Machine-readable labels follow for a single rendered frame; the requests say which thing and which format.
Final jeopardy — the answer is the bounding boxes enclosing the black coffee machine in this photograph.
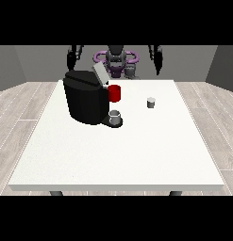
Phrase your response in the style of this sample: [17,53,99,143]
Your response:
[62,70,124,129]

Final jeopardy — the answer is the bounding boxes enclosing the pale grey machine lid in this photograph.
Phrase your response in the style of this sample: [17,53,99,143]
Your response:
[92,61,109,86]

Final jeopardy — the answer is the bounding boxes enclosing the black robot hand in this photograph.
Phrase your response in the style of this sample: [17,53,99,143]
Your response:
[154,50,164,76]
[66,49,77,72]

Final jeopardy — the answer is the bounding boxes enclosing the small grey cup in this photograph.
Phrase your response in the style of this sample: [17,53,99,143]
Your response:
[108,109,122,125]

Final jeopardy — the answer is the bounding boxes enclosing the small grey coffee pod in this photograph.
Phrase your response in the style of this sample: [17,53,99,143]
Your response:
[146,97,157,109]

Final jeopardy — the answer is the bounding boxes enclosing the grey robot trunk purple rings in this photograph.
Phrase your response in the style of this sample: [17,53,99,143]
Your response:
[92,45,141,81]

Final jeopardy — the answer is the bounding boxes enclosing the red pod holder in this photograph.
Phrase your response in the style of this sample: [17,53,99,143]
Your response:
[108,84,122,103]

